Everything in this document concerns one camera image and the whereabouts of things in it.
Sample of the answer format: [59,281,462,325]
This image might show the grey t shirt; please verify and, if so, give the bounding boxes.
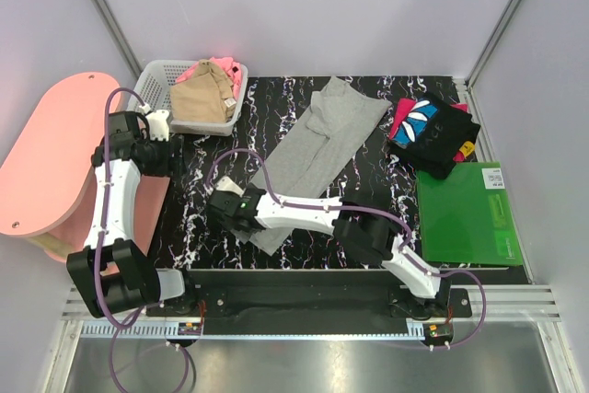
[248,75,394,256]

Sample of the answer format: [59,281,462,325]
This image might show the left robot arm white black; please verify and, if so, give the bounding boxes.
[66,110,199,318]

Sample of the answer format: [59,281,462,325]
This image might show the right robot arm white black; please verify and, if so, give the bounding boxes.
[206,184,451,319]

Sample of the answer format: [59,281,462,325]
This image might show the white plastic laundry basket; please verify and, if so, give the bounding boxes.
[134,60,248,136]

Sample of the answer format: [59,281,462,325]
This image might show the beige t shirt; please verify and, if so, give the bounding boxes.
[170,59,237,123]

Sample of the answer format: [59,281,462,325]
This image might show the pink t shirt in basket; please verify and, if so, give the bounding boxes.
[175,57,244,98]

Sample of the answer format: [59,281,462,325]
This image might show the pink oval tiered shelf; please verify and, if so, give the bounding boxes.
[1,72,169,261]

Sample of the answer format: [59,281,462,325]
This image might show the black printed folded t shirt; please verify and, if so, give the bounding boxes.
[389,92,480,179]

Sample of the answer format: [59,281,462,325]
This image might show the green folding board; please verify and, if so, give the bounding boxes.
[417,162,524,267]

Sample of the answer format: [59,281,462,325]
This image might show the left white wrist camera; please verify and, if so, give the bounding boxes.
[145,110,170,142]

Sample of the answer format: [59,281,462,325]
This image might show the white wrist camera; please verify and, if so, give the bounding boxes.
[145,110,170,142]
[214,176,245,196]

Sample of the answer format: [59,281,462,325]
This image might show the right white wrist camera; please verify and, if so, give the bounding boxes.
[214,176,245,196]

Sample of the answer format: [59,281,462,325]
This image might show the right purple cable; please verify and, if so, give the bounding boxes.
[204,148,489,351]

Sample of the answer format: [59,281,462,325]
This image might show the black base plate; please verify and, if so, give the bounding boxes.
[147,270,472,339]

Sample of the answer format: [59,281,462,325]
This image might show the left aluminium frame post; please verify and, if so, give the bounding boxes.
[91,0,143,79]

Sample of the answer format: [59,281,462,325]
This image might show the aluminium frame post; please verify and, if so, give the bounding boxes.
[465,0,524,87]
[91,0,143,79]

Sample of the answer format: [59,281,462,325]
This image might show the aluminium front rail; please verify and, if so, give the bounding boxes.
[60,284,562,339]

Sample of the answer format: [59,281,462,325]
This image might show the right aluminium frame post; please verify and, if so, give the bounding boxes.
[465,0,524,87]

